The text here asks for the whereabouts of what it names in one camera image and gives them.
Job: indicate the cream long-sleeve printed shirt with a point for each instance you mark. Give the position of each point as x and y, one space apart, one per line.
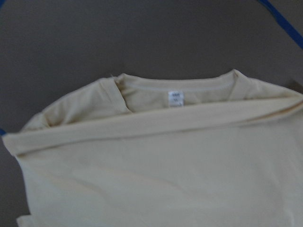
131 152

